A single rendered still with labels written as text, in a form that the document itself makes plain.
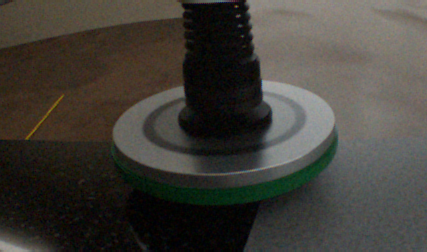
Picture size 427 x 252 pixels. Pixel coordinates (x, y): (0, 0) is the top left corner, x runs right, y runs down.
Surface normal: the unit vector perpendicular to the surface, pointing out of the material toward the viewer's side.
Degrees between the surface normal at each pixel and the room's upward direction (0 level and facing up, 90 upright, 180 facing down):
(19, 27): 90
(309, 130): 0
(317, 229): 0
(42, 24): 90
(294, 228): 0
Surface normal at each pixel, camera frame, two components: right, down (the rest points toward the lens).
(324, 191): -0.08, -0.92
